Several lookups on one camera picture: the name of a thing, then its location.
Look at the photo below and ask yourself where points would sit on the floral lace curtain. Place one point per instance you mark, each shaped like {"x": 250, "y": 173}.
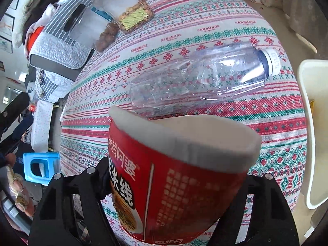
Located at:
{"x": 299, "y": 10}

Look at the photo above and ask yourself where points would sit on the beige woven slipper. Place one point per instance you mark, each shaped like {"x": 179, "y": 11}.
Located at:
{"x": 20, "y": 197}

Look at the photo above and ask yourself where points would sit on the white plastic bin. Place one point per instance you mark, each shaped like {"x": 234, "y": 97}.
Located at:
{"x": 310, "y": 158}

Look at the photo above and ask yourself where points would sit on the grey sofa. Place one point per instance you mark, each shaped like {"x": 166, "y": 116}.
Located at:
{"x": 51, "y": 61}

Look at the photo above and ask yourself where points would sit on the person's left hand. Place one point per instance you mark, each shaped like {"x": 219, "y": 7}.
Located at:
{"x": 10, "y": 158}

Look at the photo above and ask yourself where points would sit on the striped quilted sofa cover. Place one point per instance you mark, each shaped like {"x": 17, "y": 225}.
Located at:
{"x": 59, "y": 43}

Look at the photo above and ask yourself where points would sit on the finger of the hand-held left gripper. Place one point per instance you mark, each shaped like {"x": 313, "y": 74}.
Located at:
{"x": 15, "y": 105}
{"x": 23, "y": 125}

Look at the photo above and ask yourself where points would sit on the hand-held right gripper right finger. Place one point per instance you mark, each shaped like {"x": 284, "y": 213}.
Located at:
{"x": 256, "y": 184}

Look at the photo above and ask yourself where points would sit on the blue plastic stool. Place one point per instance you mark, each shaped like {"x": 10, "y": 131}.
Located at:
{"x": 28, "y": 164}

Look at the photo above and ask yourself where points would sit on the plastic jar with pale nuts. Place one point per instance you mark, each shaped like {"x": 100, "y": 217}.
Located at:
{"x": 120, "y": 0}

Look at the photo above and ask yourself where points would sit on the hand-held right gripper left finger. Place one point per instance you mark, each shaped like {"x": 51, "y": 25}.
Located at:
{"x": 100, "y": 175}

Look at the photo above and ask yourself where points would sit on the clear plastic bottle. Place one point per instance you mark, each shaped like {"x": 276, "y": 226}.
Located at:
{"x": 199, "y": 76}

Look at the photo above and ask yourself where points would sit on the orange garment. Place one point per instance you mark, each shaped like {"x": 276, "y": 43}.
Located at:
{"x": 34, "y": 37}

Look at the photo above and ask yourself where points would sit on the dark brown garment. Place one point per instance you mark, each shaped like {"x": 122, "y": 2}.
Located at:
{"x": 33, "y": 20}

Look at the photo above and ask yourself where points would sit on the red instant noodle bowl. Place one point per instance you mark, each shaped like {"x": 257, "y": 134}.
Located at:
{"x": 184, "y": 179}

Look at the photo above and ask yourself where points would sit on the pink garment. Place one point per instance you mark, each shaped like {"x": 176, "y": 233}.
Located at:
{"x": 51, "y": 11}

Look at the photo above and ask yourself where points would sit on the plastic jar with brown nuts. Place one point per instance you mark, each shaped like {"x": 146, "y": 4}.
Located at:
{"x": 84, "y": 28}

